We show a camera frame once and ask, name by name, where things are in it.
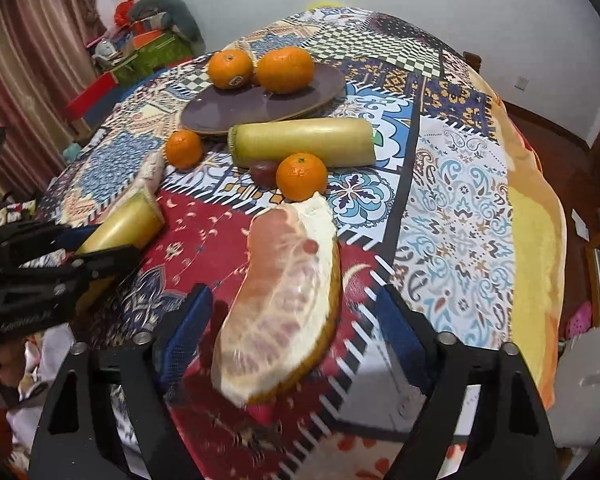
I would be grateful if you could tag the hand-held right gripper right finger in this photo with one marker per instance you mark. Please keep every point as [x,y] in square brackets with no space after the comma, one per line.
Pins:
[405,340]

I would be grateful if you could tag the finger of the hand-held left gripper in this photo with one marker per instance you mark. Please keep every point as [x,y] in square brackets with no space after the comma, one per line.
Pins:
[100,262]
[55,237]

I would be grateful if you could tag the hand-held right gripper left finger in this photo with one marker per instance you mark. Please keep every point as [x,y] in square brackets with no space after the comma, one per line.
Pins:
[186,332]

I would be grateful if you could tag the short yellow gourd piece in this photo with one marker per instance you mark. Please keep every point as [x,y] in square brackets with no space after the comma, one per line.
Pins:
[125,225]

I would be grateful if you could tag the peeled pomelo wedge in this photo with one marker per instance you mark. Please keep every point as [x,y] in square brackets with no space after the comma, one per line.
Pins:
[280,300]

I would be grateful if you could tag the pale pink fruit piece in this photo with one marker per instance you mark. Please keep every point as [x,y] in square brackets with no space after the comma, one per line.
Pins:
[149,172]

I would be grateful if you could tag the striped curtain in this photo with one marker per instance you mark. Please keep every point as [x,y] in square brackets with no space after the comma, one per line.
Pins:
[30,60]

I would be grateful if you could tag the patterned tablecloth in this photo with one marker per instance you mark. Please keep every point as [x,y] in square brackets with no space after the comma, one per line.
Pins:
[430,210]

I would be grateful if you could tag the red stool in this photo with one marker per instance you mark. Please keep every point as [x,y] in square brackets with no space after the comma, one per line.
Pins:
[92,97]

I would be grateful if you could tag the small orange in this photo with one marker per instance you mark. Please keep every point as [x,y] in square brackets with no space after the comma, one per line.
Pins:
[184,149]

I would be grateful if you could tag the pink slipper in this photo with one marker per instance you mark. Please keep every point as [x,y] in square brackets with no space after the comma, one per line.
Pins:
[580,320]

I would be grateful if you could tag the dark red plum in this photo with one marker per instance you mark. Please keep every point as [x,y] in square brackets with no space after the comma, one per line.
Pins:
[263,173]

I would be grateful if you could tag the white chair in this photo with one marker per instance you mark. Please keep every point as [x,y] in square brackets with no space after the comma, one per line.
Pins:
[587,385]

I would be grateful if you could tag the orange with green stem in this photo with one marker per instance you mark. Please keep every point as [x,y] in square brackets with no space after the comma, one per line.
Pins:
[301,176]

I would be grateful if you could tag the dark round plate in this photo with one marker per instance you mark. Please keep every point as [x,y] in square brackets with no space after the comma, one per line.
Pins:
[230,107]

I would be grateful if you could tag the white paper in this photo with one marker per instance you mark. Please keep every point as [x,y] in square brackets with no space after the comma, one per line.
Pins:
[581,225]

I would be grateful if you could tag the red cloth item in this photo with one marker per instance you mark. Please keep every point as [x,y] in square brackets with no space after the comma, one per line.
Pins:
[123,14]

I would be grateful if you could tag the long yellow gourd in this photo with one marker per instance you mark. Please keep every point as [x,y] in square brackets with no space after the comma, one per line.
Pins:
[305,142]

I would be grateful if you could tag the orange with sticker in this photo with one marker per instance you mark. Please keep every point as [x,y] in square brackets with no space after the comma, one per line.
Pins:
[230,69]

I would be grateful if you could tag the grey plush toy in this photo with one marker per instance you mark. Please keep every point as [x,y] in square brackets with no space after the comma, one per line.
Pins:
[175,10]

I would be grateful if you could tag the large orange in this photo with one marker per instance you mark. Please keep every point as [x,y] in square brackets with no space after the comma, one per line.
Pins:
[286,70]

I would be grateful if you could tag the wooden chair back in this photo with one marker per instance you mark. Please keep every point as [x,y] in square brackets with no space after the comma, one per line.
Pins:
[474,61]

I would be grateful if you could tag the wall socket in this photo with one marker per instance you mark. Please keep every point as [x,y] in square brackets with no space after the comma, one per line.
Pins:
[520,84]

